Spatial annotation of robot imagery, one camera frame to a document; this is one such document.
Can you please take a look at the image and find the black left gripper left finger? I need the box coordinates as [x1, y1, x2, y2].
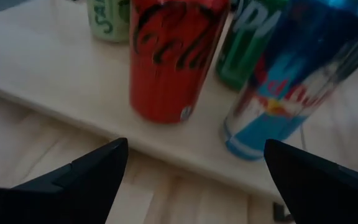
[0, 138, 129, 224]

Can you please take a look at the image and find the red cola can black script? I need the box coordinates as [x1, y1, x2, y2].
[129, 0, 231, 124]

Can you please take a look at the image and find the blue silver Red Bull can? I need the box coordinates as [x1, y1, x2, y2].
[221, 0, 358, 162]

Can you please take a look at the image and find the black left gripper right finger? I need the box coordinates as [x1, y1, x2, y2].
[263, 139, 358, 224]

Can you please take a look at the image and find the light green soda can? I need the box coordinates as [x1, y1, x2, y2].
[86, 0, 132, 43]

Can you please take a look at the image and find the green Sprite can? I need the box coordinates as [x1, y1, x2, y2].
[215, 0, 291, 91]

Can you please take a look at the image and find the black wire frame wooden shelf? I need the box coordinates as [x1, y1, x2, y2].
[0, 0, 358, 222]

